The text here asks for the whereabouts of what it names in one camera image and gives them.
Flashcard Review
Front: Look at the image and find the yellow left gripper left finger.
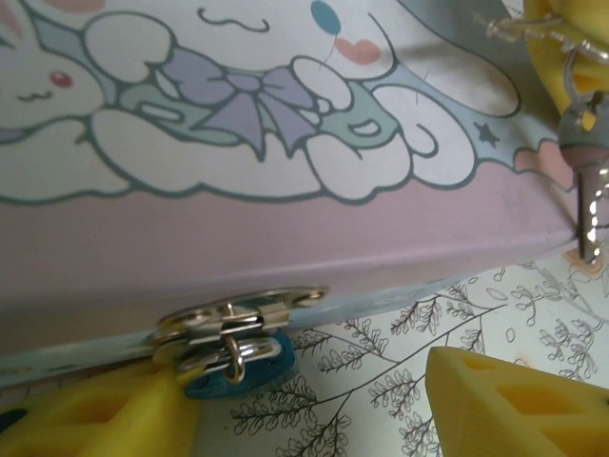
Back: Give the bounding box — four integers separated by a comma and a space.
0, 365, 202, 457

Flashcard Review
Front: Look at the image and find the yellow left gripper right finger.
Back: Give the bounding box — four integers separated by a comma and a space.
424, 346, 609, 457

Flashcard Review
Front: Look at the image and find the silver key ring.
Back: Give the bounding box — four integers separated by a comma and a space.
560, 46, 609, 113

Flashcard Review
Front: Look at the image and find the dull silver key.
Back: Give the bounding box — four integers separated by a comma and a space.
556, 90, 609, 264

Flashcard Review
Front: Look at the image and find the blue key tag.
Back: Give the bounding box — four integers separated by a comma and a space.
175, 330, 297, 400

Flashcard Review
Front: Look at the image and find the pastel cartoon tin box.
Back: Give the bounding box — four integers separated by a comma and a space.
0, 0, 609, 389

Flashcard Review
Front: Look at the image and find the floral patterned table cover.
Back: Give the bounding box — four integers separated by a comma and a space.
227, 259, 609, 457

